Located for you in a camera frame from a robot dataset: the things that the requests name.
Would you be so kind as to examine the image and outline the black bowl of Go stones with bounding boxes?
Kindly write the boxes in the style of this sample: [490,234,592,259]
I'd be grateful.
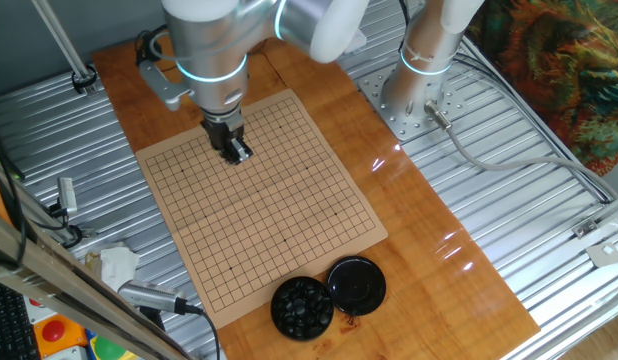
[269,275,335,343]

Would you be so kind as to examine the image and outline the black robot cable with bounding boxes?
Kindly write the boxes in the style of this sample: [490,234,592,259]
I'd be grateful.
[396,0,413,54]

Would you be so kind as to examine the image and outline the camera stand foot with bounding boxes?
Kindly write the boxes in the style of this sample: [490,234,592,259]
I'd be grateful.
[138,305,166,332]

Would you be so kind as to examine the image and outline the yellow plastic packet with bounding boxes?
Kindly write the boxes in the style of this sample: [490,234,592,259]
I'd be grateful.
[83,249,105,275]

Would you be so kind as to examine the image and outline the white control box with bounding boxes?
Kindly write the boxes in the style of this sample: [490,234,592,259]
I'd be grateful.
[22,295,58,325]

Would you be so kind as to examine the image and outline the white plate with hole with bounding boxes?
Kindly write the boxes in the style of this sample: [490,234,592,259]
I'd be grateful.
[585,241,618,269]

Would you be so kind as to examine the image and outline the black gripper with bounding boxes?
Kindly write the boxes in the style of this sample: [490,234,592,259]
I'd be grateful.
[201,113,254,165]

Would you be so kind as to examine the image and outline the yellow box green button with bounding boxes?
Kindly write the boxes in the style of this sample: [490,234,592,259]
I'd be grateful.
[87,334,136,360]

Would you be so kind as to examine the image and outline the wood grain table sheet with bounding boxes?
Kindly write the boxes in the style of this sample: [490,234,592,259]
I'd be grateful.
[91,37,541,360]

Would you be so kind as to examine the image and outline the black bowl lid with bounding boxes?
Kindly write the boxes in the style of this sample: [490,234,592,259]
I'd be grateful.
[325,255,388,317]

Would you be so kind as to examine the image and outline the orange box red button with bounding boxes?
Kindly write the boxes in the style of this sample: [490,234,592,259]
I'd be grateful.
[32,313,88,359]

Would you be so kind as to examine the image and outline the black camera cable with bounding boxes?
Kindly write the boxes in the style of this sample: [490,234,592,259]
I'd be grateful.
[186,303,223,360]

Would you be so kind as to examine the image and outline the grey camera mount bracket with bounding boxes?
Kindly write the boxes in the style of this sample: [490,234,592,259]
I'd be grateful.
[137,59,195,112]

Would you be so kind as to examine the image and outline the beige frame beam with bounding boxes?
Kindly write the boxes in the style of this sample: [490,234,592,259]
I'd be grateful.
[0,209,190,360]

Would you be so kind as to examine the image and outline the tan paper Go board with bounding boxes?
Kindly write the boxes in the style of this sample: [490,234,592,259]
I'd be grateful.
[134,88,389,330]

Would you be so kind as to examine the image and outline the small metal bracket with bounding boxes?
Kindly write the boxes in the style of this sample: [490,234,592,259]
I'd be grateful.
[572,218,599,240]

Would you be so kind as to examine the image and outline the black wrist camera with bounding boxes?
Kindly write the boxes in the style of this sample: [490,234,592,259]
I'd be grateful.
[134,27,163,66]

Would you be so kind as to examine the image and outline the black keyboard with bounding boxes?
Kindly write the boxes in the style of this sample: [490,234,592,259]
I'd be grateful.
[0,279,40,360]

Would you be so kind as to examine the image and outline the crumpled white tissue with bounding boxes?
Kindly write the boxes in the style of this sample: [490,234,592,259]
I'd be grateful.
[98,243,141,292]

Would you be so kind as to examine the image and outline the metal pole with black clamp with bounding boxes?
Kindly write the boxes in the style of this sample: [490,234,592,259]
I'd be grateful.
[31,0,98,96]

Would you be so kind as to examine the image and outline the small silver camera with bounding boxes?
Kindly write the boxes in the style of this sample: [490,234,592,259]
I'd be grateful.
[57,176,79,217]

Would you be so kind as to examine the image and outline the grey box silver button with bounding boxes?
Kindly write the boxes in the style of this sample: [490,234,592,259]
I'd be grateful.
[52,344,90,360]

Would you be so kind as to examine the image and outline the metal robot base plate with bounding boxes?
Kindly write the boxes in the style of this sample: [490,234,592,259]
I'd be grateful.
[357,62,473,142]

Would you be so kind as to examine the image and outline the colourful patterned cloth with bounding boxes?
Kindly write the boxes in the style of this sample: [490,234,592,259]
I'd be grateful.
[466,0,618,179]

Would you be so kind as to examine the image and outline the grey cable with metal plug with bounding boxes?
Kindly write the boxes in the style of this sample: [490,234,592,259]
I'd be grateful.
[423,99,618,201]

